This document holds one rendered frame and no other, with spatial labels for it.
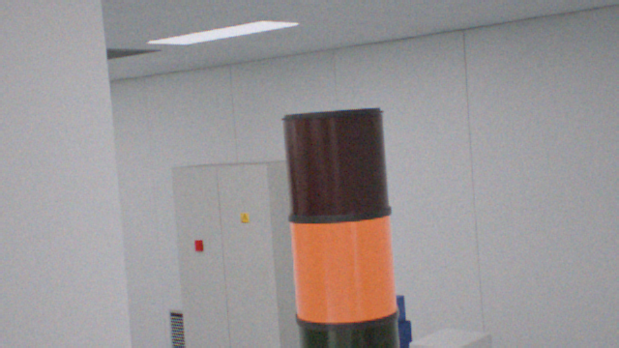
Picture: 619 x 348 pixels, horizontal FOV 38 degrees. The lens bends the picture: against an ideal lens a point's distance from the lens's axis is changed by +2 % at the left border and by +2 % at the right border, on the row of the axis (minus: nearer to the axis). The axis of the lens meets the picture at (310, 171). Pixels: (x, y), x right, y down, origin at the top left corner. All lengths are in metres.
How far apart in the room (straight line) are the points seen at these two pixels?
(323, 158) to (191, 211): 7.55
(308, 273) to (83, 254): 1.64
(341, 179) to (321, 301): 0.06
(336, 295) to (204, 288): 7.57
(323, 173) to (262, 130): 7.41
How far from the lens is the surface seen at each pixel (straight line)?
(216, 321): 7.94
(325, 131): 0.40
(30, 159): 1.97
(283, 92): 7.62
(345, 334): 0.42
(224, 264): 7.73
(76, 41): 2.06
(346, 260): 0.41
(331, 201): 0.41
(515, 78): 6.36
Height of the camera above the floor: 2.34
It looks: 3 degrees down
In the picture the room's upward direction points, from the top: 4 degrees counter-clockwise
